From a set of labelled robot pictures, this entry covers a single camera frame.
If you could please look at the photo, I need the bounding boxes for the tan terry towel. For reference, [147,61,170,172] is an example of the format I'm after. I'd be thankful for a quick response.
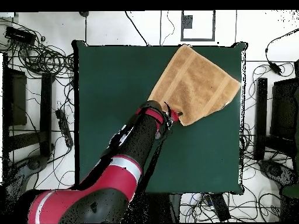
[147,44,242,127]

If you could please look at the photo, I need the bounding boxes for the dark flat panel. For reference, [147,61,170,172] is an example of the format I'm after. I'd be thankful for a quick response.
[8,68,28,127]
[270,78,299,141]

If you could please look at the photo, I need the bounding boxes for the dark green table cloth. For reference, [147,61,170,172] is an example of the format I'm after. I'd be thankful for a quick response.
[71,38,248,195]

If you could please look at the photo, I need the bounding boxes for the dark grey square plate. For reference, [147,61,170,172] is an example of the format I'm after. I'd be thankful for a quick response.
[182,15,194,29]

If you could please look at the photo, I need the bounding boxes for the long black power strip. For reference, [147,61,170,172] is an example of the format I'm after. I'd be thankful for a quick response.
[208,192,232,223]

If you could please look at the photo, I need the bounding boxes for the dark stand foot with knob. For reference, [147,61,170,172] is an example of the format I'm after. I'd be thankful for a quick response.
[5,155,50,197]
[258,159,296,187]

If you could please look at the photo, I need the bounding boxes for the black electronics box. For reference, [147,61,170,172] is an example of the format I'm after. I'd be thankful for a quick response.
[5,26,37,46]

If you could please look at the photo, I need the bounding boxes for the grey square floor frame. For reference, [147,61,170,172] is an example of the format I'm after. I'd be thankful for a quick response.
[180,10,216,42]

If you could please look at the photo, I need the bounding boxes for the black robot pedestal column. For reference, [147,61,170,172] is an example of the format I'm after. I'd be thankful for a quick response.
[168,192,182,223]

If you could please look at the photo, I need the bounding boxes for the black power adapter with cable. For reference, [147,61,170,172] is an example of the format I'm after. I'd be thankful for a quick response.
[264,28,299,76]

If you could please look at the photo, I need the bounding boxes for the black cable tangle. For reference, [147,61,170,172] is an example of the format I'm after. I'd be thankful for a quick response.
[0,18,75,80]

